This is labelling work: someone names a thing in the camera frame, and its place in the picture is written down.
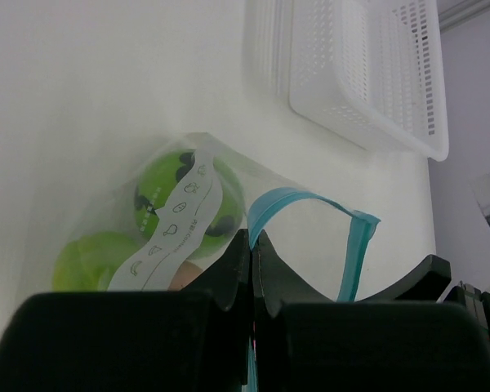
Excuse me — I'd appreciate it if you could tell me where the clear zip top bag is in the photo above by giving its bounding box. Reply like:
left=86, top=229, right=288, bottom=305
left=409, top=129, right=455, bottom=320
left=52, top=133, right=379, bottom=301

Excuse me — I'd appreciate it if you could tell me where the white plastic basket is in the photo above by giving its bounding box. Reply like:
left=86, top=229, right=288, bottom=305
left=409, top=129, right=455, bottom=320
left=241, top=0, right=450, bottom=163

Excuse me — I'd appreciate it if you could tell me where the green fake melon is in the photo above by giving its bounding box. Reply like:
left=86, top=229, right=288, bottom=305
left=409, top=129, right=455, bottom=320
left=52, top=149, right=244, bottom=292

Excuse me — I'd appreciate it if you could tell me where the pink fake egg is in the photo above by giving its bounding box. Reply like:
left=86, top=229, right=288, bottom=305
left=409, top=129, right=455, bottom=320
left=168, top=261, right=203, bottom=291

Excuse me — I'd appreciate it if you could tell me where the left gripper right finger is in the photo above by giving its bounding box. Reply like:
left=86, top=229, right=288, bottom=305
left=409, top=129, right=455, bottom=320
left=252, top=234, right=490, bottom=391

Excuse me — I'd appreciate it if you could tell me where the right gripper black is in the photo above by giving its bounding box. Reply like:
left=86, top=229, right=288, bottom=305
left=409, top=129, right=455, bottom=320
left=364, top=255, right=490, bottom=343

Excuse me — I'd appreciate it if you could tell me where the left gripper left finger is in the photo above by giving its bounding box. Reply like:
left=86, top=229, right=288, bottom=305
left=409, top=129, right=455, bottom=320
left=0, top=229, right=251, bottom=391

